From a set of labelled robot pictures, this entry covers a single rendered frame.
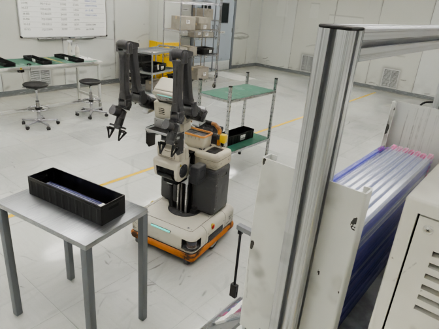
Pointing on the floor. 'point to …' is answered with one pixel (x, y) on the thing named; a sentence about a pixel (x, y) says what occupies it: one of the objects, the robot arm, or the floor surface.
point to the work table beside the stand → (44, 213)
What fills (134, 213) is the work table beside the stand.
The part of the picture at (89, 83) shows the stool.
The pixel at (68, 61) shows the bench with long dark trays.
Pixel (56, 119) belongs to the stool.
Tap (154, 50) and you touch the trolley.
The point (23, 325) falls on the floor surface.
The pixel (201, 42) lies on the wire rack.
